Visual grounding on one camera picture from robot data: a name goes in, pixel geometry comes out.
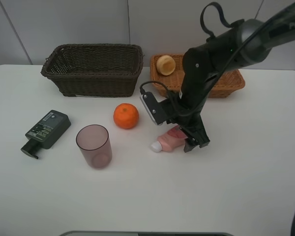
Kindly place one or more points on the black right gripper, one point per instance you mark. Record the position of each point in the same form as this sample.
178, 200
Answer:
189, 119

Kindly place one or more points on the pink lotion bottle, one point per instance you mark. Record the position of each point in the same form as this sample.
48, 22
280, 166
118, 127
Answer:
170, 140

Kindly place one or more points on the orange tangerine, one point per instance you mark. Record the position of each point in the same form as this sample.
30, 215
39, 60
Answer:
126, 116

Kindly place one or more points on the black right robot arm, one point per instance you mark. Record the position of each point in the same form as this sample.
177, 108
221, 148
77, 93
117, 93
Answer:
247, 42

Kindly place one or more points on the light brown wicker basket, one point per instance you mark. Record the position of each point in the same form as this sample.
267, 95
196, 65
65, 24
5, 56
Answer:
227, 84

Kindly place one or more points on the translucent pink plastic cup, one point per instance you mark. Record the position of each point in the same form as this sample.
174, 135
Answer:
94, 144

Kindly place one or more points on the dark brown wicker basket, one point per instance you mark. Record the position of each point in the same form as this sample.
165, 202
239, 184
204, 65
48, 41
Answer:
95, 70

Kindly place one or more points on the dark green pump bottle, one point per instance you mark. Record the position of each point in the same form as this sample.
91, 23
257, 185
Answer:
45, 133

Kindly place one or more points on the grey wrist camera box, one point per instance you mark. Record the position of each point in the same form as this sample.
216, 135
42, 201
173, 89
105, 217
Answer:
153, 108

